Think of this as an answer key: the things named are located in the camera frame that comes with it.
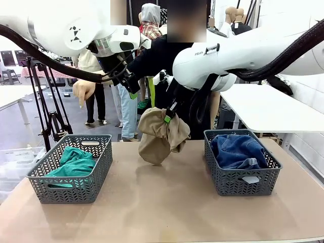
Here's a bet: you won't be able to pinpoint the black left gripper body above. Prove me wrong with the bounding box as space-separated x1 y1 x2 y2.
97 50 135 86

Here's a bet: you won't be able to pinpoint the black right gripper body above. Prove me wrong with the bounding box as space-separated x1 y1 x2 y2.
167 80 192 112

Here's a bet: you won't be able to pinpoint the beige garment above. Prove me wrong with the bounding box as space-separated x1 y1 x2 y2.
138 107 191 167

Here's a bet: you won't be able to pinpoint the dark blue denim shorts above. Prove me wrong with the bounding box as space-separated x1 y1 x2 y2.
210 134 269 170

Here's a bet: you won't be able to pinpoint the green top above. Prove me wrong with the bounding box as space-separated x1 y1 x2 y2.
44 146 97 189

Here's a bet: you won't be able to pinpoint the person's left forearm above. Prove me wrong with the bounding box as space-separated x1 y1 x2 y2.
210 103 221 131

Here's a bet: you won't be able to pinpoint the person's right hand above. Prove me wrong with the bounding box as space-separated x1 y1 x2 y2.
72 78 97 109

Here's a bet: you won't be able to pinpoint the mannequin in light blue fleece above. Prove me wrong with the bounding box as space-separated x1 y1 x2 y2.
110 0 139 143

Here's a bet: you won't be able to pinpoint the person in black t-shirt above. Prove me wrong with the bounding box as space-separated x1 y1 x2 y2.
126 0 221 140

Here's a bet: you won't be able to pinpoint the mannequin in cream shirt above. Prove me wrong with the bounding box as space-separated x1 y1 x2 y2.
72 48 107 126

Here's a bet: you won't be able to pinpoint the table with pink cloth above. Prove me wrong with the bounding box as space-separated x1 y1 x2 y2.
21 63 82 82

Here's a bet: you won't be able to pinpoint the mannequin in plaid shirt, hood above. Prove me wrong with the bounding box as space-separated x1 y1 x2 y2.
138 3 164 42

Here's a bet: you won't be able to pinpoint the mannequin in white shirt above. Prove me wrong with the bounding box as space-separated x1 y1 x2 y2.
219 7 237 39

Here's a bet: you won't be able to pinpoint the white table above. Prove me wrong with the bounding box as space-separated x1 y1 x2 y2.
0 85 48 125
220 83 324 134

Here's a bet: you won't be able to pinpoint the mannequin in black shirt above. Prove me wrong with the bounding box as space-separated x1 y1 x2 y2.
231 8 253 36

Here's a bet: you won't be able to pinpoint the dark flat panel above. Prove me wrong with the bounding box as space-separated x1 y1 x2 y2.
0 50 17 67
14 50 27 65

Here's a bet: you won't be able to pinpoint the grey plastic lattice basket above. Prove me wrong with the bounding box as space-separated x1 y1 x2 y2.
204 129 283 197
26 134 113 205

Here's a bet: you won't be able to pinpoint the black bag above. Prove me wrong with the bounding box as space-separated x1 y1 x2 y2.
266 75 295 97

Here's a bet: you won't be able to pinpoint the grey stool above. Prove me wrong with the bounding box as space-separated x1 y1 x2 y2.
1 69 21 86

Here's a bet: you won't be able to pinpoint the clear plastic storage box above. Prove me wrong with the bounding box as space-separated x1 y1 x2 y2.
0 146 47 204

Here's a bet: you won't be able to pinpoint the lime green strap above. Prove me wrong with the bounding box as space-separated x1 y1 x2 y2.
147 76 156 108

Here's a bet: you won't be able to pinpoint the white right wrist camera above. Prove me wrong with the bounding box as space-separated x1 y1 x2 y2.
152 70 176 87

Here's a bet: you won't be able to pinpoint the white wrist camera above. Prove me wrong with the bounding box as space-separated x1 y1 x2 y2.
152 70 176 87
139 37 152 50

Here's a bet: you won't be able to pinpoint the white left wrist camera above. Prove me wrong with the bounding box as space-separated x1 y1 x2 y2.
139 37 152 50

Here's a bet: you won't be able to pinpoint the black sleeved left arm cable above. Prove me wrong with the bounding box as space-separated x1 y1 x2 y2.
0 24 133 84

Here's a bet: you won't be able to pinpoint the black sleeved arm cable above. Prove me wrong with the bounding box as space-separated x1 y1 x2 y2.
188 19 324 125
0 24 133 84

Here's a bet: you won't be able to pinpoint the black camera tripod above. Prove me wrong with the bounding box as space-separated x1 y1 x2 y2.
25 55 74 153

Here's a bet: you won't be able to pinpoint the black sleeved right arm cable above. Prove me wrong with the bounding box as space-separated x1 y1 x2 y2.
188 19 324 125

